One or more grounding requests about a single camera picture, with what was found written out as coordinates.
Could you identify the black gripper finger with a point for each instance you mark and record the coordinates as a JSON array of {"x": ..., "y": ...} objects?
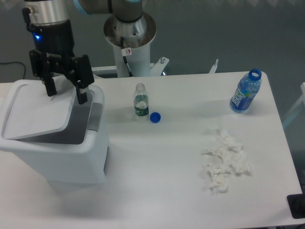
[
  {"x": 41, "y": 67},
  {"x": 79, "y": 71}
]

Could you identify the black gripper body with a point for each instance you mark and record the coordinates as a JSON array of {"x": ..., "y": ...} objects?
[{"x": 52, "y": 34}]

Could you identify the white trash can lid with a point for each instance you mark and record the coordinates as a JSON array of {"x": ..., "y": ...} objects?
[{"x": 33, "y": 113}]

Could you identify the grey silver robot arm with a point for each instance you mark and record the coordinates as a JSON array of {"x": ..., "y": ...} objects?
[{"x": 125, "y": 10}]

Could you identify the white trash can body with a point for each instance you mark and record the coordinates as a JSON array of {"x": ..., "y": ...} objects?
[{"x": 76, "y": 154}]

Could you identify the blue bottle cap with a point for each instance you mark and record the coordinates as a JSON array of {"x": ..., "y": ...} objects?
[{"x": 155, "y": 117}]

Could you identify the small clear plastic bottle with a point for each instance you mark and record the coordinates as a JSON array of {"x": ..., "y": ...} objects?
[{"x": 141, "y": 100}]

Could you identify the blue plastic drink bottle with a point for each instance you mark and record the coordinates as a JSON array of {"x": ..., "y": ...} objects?
[{"x": 246, "y": 91}]

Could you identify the crumpled white tissue pile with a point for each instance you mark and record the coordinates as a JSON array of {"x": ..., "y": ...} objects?
[{"x": 225, "y": 157}]

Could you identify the black device at corner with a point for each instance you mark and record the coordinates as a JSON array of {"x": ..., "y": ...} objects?
[{"x": 296, "y": 204}]

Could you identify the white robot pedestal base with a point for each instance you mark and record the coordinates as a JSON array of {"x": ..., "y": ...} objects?
[{"x": 131, "y": 47}]

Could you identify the white frame at right edge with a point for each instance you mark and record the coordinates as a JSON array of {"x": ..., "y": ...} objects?
[{"x": 295, "y": 109}]

